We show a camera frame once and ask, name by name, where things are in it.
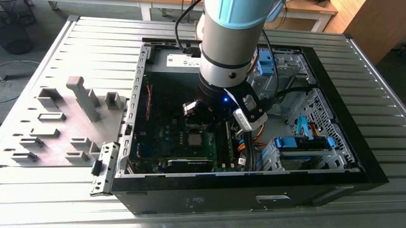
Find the CPU with silver top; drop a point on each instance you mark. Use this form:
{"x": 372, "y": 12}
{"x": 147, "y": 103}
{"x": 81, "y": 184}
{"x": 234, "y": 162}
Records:
{"x": 195, "y": 139}

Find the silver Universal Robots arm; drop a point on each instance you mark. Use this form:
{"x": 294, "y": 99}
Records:
{"x": 221, "y": 47}

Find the CPU socket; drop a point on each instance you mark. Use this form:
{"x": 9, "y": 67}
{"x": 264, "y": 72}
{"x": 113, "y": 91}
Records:
{"x": 195, "y": 147}

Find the black RAM slot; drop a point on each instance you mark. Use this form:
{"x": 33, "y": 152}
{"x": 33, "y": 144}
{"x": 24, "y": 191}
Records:
{"x": 217, "y": 145}
{"x": 226, "y": 145}
{"x": 221, "y": 145}

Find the green RAM stick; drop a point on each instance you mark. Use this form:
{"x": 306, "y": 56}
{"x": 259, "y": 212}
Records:
{"x": 231, "y": 145}

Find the grey power supply unit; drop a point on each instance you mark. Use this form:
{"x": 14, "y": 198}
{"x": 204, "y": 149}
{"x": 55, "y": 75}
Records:
{"x": 171, "y": 83}

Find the green Dell motherboard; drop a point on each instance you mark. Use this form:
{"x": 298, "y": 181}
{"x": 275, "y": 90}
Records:
{"x": 157, "y": 142}

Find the white barcode tag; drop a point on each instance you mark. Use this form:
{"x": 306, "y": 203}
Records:
{"x": 242, "y": 161}

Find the NVIDIA graphics card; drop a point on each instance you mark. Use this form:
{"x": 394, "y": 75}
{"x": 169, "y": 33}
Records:
{"x": 189, "y": 164}

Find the blue drive carrier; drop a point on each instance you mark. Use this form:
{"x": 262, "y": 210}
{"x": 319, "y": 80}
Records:
{"x": 267, "y": 66}

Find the blue carrier with black disk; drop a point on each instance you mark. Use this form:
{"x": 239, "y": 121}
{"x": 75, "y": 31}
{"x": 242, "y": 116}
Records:
{"x": 287, "y": 142}

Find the blue VGA port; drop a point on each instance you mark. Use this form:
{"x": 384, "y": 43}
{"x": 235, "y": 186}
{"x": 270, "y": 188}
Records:
{"x": 144, "y": 150}

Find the tall metal disk bay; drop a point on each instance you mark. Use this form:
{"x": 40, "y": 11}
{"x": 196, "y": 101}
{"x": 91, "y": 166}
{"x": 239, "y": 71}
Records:
{"x": 295, "y": 76}

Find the black open PC case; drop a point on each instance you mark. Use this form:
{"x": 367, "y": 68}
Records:
{"x": 196, "y": 197}

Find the grey expansion slot latch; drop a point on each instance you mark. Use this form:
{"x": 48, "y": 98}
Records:
{"x": 109, "y": 154}

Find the grey parts rack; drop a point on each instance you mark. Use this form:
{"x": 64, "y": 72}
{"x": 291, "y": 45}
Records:
{"x": 79, "y": 137}

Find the low metal disk bay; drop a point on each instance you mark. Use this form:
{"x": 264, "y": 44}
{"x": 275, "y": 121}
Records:
{"x": 332, "y": 161}

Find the wooden cabinet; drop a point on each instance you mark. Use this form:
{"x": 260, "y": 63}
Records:
{"x": 376, "y": 28}

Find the black round bin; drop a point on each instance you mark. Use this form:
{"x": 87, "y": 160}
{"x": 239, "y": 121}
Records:
{"x": 18, "y": 42}

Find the small grey hand camera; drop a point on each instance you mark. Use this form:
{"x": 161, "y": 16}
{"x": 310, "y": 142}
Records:
{"x": 189, "y": 108}

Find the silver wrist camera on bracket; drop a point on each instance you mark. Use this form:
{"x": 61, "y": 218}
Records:
{"x": 250, "y": 121}

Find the wooden desk with white frame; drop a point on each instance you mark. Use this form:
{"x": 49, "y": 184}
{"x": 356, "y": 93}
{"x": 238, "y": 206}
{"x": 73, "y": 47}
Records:
{"x": 307, "y": 7}

